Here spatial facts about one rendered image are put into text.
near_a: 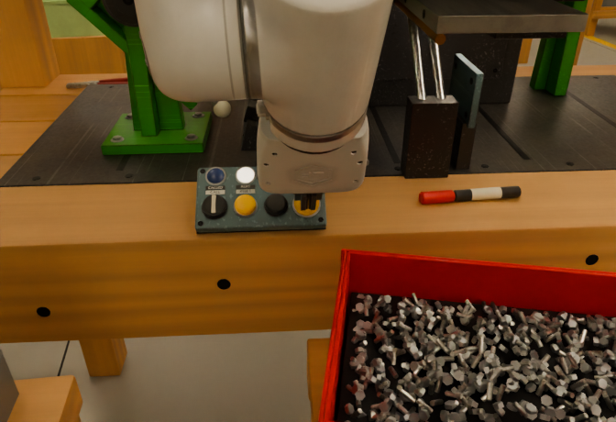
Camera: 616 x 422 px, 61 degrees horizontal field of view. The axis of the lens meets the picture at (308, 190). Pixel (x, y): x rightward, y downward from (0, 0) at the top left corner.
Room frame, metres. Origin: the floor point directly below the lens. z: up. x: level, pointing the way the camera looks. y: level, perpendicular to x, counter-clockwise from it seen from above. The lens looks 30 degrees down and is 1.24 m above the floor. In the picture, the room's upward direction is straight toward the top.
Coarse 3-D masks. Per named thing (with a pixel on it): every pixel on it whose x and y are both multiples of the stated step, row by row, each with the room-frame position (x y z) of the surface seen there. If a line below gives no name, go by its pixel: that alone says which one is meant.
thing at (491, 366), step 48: (384, 288) 0.43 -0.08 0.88; (432, 288) 0.42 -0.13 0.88; (480, 288) 0.41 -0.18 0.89; (528, 288) 0.41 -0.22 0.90; (576, 288) 0.40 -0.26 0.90; (336, 336) 0.32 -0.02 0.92; (384, 336) 0.35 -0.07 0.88; (432, 336) 0.36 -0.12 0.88; (480, 336) 0.35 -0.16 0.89; (528, 336) 0.36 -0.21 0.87; (576, 336) 0.36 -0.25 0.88; (336, 384) 0.30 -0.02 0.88; (384, 384) 0.30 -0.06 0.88; (432, 384) 0.30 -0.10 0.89; (480, 384) 0.30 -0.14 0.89; (528, 384) 0.30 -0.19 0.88; (576, 384) 0.30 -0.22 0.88
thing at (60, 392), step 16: (16, 384) 0.33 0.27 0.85; (32, 384) 0.33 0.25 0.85; (48, 384) 0.33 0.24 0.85; (64, 384) 0.33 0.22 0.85; (16, 400) 0.31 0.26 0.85; (32, 400) 0.31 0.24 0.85; (48, 400) 0.31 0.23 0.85; (64, 400) 0.31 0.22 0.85; (80, 400) 0.33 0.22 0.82; (16, 416) 0.29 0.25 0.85; (32, 416) 0.29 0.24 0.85; (48, 416) 0.29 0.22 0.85; (64, 416) 0.30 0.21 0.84
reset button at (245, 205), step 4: (240, 196) 0.51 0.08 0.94; (244, 196) 0.51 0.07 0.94; (248, 196) 0.51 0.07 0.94; (236, 200) 0.51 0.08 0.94; (240, 200) 0.51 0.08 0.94; (244, 200) 0.51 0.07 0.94; (248, 200) 0.51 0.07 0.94; (252, 200) 0.51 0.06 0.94; (236, 204) 0.50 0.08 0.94; (240, 204) 0.50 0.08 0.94; (244, 204) 0.50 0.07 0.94; (248, 204) 0.50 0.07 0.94; (252, 204) 0.51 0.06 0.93; (236, 208) 0.50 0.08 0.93; (240, 208) 0.50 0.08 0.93; (244, 208) 0.50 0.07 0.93; (248, 208) 0.50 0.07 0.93; (252, 208) 0.50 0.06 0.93; (240, 212) 0.50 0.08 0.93; (244, 212) 0.50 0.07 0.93; (248, 212) 0.50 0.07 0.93; (252, 212) 0.50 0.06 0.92
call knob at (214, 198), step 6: (210, 198) 0.51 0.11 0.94; (216, 198) 0.51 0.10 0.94; (222, 198) 0.51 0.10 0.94; (204, 204) 0.50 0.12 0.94; (210, 204) 0.50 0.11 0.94; (216, 204) 0.50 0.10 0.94; (222, 204) 0.50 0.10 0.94; (204, 210) 0.50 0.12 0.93; (210, 210) 0.50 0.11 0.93; (216, 210) 0.50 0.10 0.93; (222, 210) 0.50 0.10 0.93; (210, 216) 0.50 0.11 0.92; (216, 216) 0.50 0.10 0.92
